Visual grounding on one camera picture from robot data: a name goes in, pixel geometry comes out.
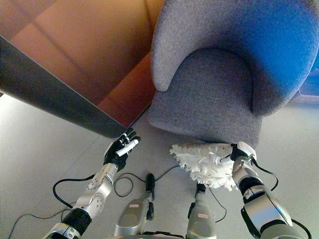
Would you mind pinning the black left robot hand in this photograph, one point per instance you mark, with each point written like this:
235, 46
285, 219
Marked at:
117, 154

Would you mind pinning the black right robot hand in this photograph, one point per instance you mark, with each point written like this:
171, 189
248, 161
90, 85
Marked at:
245, 150

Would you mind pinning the white fringed pillow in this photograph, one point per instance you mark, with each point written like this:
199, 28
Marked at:
204, 164

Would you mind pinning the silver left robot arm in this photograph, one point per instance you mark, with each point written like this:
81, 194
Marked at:
97, 189

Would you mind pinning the grey fabric armchair sofa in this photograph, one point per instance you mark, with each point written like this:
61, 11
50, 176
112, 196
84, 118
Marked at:
211, 87

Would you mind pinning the black left robot foot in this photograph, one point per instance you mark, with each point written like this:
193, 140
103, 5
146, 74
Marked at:
150, 181

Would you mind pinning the black robot foot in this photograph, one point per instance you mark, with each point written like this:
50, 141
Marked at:
200, 189
150, 181

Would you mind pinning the black right robot foot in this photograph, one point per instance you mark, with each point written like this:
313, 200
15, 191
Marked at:
200, 189

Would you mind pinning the silver right robot leg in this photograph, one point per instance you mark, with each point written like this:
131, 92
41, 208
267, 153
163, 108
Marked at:
200, 216

